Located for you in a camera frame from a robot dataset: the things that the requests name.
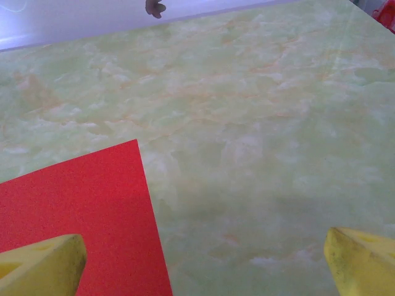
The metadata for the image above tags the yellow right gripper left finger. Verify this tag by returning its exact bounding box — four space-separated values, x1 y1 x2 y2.
0 233 88 296

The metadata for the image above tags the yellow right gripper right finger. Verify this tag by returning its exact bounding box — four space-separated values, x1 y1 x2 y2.
323 226 395 296

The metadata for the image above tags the red paper sheet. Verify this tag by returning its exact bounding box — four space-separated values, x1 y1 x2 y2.
0 139 174 296

